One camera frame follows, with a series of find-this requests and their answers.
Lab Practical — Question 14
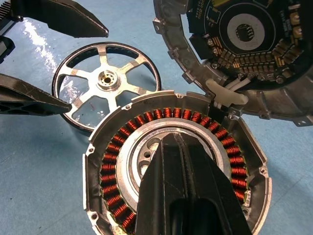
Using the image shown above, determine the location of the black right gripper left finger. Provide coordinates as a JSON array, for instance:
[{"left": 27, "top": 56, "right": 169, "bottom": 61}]
[{"left": 135, "top": 133, "right": 196, "bottom": 235}]

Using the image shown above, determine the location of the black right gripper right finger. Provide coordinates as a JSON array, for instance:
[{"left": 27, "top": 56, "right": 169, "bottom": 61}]
[{"left": 174, "top": 133, "right": 252, "bottom": 235}]

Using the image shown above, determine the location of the white plastic cable guide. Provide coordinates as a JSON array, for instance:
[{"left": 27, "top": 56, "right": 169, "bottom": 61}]
[{"left": 205, "top": 78, "right": 249, "bottom": 107}]

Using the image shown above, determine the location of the motor housing with copper windings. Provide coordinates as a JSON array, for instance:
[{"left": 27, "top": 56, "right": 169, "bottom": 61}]
[{"left": 82, "top": 90, "right": 272, "bottom": 235}]

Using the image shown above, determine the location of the silver spoked rotor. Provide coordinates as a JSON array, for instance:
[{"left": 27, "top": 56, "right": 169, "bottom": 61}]
[{"left": 51, "top": 40, "right": 162, "bottom": 133}]

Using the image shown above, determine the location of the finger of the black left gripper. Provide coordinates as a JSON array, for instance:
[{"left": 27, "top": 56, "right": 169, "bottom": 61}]
[
  {"left": 0, "top": 73, "right": 73, "bottom": 117},
  {"left": 17, "top": 0, "right": 110, "bottom": 39}
]

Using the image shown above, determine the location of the motor lid with circuit board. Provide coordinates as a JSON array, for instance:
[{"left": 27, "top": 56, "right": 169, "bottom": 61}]
[{"left": 153, "top": 0, "right": 313, "bottom": 127}]

